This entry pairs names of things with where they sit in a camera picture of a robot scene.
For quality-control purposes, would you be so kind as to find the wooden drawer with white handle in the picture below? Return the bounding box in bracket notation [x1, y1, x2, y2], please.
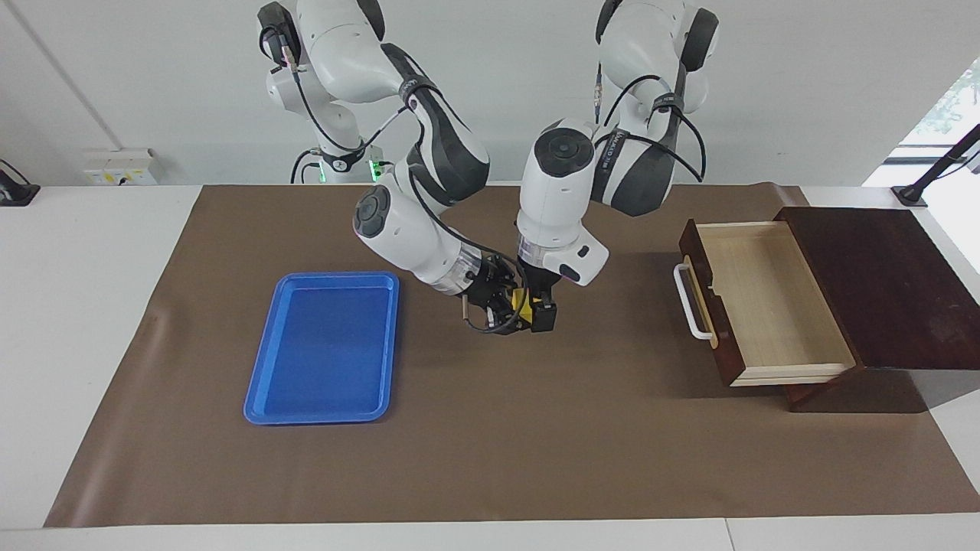
[674, 220, 857, 387]

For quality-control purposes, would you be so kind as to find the brown table mat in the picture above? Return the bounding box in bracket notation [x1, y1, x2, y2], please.
[44, 182, 980, 529]

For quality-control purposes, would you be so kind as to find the blue plastic tray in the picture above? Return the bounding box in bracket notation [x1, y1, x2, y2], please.
[243, 271, 400, 426]

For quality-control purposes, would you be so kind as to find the dark wooden cabinet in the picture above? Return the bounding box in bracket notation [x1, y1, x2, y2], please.
[773, 207, 980, 414]

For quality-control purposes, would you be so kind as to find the bright window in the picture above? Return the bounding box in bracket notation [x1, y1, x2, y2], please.
[861, 57, 980, 188]

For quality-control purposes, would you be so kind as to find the black table clamp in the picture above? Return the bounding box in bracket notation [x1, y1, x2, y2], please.
[0, 159, 41, 207]

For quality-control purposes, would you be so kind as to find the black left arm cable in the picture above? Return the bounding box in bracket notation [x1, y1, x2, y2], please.
[593, 65, 707, 184]

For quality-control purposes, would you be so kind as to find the black base cable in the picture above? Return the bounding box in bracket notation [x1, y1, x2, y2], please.
[289, 148, 322, 184]

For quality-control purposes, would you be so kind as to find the white wall socket box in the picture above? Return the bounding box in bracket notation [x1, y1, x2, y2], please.
[83, 149, 159, 186]

